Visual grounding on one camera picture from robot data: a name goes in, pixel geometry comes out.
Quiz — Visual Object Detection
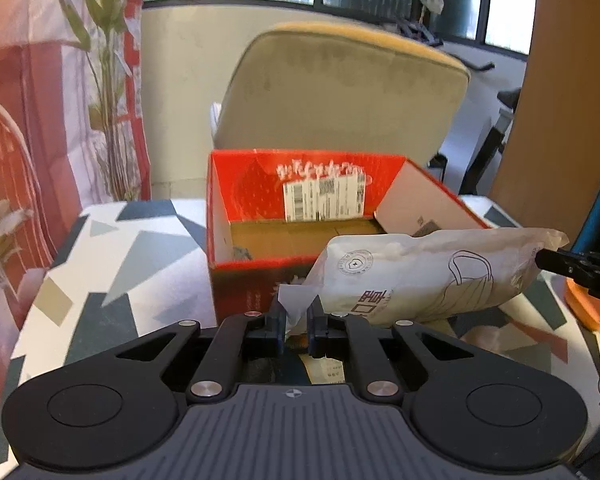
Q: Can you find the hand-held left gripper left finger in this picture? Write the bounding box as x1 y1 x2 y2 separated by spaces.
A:
107 302 287 404

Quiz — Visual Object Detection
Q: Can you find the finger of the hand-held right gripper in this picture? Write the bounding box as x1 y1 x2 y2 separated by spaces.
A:
536 248 600 307

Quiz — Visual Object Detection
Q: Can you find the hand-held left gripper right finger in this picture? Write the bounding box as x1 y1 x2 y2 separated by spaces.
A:
306 295 482 404

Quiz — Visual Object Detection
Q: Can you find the white face mask packet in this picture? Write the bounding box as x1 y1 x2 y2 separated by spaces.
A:
277 227 570 333

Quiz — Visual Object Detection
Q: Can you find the red strawberry print cardboard box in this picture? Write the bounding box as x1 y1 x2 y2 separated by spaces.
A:
206 148 496 328

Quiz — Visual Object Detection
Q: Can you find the beige paper packet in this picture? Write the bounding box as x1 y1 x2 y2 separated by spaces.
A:
300 354 348 387

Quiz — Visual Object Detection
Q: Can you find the wooden panel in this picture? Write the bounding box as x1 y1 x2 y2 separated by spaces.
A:
489 0 600 252

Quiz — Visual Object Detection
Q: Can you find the black exercise bike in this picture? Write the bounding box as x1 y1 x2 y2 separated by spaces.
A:
385 17 523 196

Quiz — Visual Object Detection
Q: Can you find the beige upholstered armchair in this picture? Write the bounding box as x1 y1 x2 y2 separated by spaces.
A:
214 22 472 166

